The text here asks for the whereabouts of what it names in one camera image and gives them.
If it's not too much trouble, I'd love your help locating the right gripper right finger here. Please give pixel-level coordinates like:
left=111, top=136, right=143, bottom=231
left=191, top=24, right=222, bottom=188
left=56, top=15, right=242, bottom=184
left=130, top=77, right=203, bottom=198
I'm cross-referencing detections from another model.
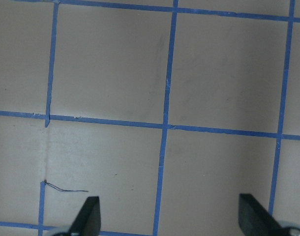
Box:
left=239, top=194, right=283, bottom=236

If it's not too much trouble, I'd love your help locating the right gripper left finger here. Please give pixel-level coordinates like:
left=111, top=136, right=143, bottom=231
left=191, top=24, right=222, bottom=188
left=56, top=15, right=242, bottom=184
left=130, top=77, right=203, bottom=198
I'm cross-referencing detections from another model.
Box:
left=67, top=196, right=101, bottom=236

